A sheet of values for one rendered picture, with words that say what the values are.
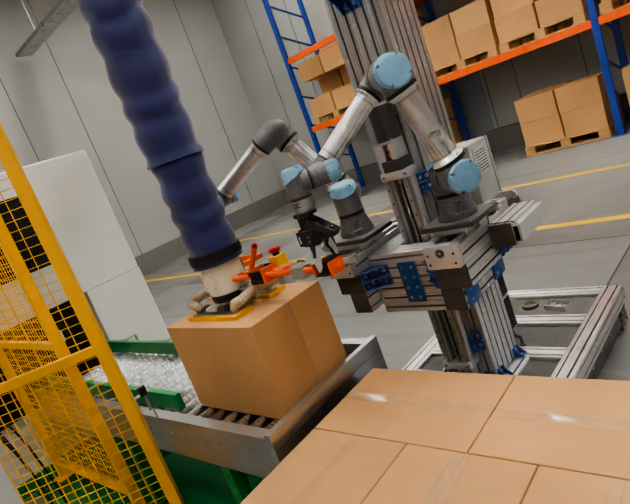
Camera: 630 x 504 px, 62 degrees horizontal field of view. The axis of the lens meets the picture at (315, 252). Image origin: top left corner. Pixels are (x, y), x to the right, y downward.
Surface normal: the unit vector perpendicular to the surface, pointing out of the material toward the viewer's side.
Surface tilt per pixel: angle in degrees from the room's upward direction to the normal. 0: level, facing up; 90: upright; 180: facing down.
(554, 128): 90
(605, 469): 0
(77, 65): 90
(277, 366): 90
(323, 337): 90
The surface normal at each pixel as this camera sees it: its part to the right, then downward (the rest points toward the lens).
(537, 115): -0.64, 0.39
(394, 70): 0.04, 0.07
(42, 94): 0.70, -0.11
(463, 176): 0.19, 0.28
